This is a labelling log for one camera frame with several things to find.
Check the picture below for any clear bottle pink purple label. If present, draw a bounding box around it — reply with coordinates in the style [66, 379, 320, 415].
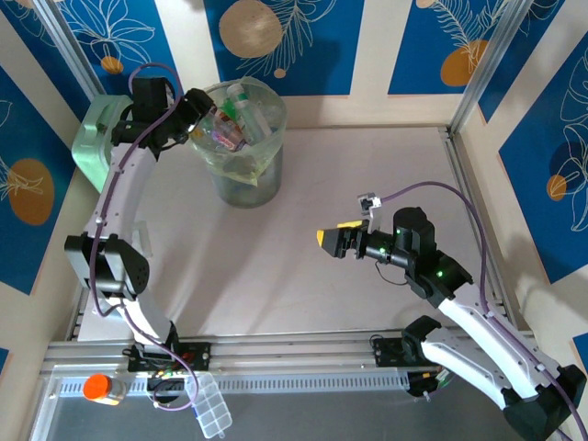
[210, 108, 248, 152]

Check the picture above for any clear bottle flower label green cap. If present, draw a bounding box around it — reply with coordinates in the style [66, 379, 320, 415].
[226, 82, 274, 144]

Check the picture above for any green plastic bin bag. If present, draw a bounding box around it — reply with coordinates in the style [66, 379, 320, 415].
[188, 77, 288, 185]

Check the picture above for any grey mesh waste bin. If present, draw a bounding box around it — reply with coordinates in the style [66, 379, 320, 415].
[188, 77, 288, 209]

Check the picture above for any mint green carry case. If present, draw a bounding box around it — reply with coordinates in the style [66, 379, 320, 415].
[71, 95, 139, 194]

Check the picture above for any clear compartment organizer box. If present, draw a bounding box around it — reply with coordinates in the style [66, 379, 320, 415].
[182, 373, 233, 441]

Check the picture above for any orange capped jar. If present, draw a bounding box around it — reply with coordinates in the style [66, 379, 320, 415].
[82, 373, 129, 407]

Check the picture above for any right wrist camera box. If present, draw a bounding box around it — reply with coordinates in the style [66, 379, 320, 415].
[356, 193, 383, 231]

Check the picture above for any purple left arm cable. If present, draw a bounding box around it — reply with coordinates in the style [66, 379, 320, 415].
[89, 62, 204, 413]

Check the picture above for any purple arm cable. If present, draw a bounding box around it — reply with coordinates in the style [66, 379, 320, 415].
[379, 181, 588, 441]
[89, 62, 204, 413]

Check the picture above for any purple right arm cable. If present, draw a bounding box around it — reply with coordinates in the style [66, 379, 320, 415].
[379, 181, 588, 441]

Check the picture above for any aluminium frame post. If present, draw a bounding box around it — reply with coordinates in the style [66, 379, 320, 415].
[31, 0, 109, 97]
[449, 0, 537, 135]

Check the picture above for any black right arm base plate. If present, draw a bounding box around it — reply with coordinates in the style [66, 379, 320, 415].
[370, 334, 445, 368]

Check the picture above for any aluminium mounting rail frame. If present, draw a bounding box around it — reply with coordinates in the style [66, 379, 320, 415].
[39, 330, 548, 376]

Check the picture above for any grey slotted cable duct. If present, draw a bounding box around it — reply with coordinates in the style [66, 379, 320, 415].
[57, 370, 412, 397]

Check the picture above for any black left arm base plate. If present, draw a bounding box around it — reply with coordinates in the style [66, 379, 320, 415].
[126, 342, 213, 373]

